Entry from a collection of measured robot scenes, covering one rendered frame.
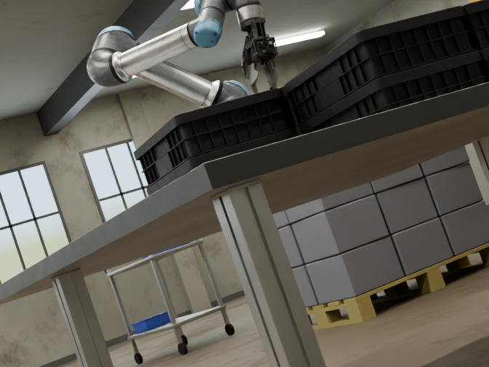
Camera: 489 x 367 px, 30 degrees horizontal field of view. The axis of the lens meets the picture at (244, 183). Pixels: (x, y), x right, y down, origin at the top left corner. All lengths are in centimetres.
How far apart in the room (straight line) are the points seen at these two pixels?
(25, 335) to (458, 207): 793
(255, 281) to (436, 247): 414
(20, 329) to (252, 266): 1116
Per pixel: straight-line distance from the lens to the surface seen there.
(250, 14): 267
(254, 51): 264
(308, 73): 220
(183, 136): 222
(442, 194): 558
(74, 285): 222
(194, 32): 262
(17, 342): 1245
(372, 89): 200
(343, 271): 510
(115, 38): 290
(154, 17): 926
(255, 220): 138
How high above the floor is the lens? 56
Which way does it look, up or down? 4 degrees up
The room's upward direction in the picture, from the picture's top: 19 degrees counter-clockwise
